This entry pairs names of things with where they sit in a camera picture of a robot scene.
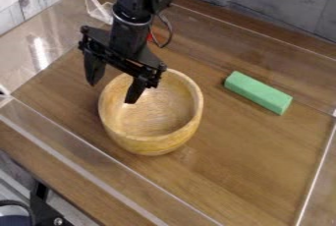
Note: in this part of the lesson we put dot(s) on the clear acrylic tray wall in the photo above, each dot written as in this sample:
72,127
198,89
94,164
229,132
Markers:
244,171

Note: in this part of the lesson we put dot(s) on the wooden bowl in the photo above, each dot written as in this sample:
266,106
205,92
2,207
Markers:
160,122

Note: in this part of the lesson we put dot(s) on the green rectangular block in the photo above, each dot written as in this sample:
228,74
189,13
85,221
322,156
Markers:
264,95

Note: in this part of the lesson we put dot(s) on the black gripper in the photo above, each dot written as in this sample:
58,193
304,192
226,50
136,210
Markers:
141,64

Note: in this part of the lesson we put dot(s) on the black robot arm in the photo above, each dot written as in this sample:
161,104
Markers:
121,48

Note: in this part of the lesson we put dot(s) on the black table clamp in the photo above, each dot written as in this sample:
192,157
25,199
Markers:
34,213

